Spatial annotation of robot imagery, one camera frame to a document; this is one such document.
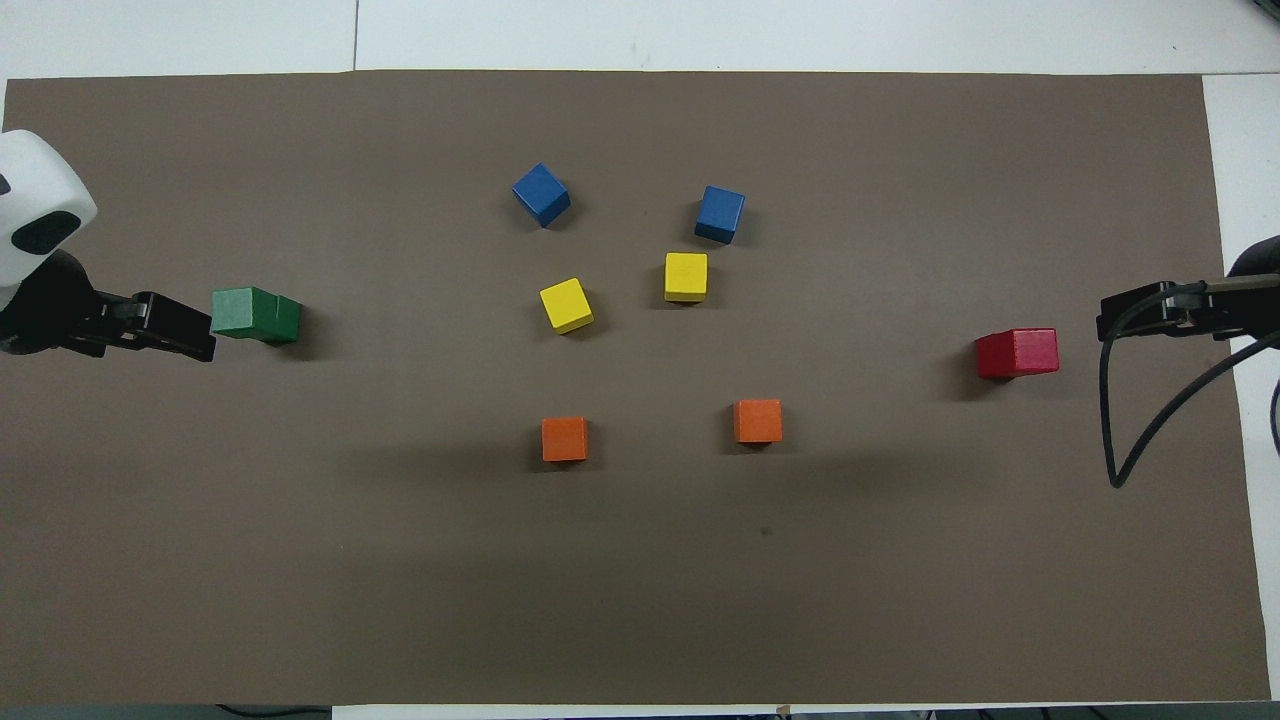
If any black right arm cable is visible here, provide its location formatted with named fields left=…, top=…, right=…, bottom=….
left=1098, top=280, right=1280, bottom=490

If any yellow wooden cube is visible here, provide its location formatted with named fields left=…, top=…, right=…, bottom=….
left=539, top=277, right=595, bottom=335
left=664, top=252, right=709, bottom=304

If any black floor cable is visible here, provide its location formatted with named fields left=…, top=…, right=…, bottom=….
left=215, top=703, right=333, bottom=719

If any orange wooden cube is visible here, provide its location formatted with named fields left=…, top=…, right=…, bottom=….
left=541, top=416, right=590, bottom=464
left=733, top=399, right=784, bottom=446

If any brown table mat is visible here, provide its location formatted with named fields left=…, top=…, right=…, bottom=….
left=0, top=68, right=1273, bottom=707

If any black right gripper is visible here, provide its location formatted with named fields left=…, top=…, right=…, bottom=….
left=1097, top=238, right=1280, bottom=344

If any blue wooden cube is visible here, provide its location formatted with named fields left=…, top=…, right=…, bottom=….
left=694, top=185, right=747, bottom=246
left=511, top=162, right=572, bottom=229

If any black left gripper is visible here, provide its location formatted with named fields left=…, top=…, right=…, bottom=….
left=0, top=250, right=217, bottom=363

